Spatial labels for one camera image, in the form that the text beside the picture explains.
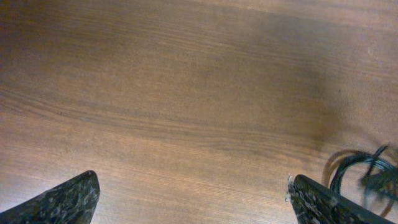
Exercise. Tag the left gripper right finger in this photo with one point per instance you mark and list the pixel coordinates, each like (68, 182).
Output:
(314, 203)

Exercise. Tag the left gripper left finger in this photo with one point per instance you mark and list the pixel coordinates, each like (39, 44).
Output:
(73, 201)

